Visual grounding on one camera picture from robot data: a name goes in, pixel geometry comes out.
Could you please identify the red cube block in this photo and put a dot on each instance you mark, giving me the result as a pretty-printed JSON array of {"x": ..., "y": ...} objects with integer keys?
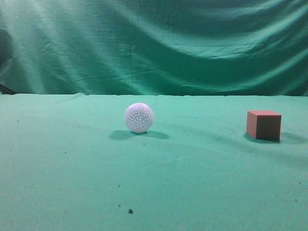
[{"x": 263, "y": 124}]

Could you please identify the green backdrop cloth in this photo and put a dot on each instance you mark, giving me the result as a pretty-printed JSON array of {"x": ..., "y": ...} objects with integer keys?
[{"x": 154, "y": 47}]

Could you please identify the green table cloth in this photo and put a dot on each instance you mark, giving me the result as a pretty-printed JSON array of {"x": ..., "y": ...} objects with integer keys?
[{"x": 70, "y": 163}]

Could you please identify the white dimpled ball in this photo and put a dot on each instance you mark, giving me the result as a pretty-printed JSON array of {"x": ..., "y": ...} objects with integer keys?
[{"x": 139, "y": 117}]

